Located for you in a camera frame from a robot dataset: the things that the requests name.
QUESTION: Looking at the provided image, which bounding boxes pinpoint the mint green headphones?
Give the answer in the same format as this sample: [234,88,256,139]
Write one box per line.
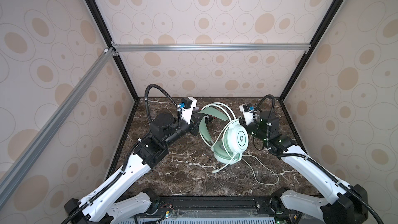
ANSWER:
[199,102,249,174]

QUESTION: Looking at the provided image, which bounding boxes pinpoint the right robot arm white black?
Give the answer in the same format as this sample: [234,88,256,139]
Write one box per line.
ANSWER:
[239,94,383,224]

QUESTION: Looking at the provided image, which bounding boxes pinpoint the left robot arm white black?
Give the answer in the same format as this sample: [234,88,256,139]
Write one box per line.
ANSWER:
[64,84,218,224]

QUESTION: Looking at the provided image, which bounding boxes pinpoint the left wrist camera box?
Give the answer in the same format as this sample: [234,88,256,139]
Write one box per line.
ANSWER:
[177,96,197,124]

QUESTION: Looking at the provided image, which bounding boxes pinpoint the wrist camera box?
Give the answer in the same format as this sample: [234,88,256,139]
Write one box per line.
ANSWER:
[239,103,255,125]
[177,96,197,124]

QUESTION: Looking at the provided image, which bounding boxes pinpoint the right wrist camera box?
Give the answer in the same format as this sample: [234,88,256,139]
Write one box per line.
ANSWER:
[239,103,255,125]

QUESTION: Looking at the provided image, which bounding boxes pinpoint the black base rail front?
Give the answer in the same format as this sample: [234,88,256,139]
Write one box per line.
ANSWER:
[130,195,349,224]

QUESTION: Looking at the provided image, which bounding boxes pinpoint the silver aluminium rail back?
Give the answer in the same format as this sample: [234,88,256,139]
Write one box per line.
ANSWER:
[114,43,311,52]

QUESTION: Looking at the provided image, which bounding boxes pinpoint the silver aluminium rail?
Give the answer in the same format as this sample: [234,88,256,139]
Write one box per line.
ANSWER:
[1,47,115,208]
[114,43,311,52]

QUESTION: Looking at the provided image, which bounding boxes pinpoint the black corner frame post left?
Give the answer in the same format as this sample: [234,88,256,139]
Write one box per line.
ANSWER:
[85,0,139,101]

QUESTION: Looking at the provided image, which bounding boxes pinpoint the black corner frame post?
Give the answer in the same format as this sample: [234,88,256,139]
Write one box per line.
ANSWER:
[279,0,344,102]
[85,0,139,101]

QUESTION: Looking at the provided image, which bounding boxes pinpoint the black corner frame post right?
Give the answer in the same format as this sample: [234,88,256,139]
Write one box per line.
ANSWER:
[279,0,344,102]

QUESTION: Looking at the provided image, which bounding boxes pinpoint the silver aluminium rail left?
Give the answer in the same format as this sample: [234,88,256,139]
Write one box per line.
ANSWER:
[1,47,115,208]

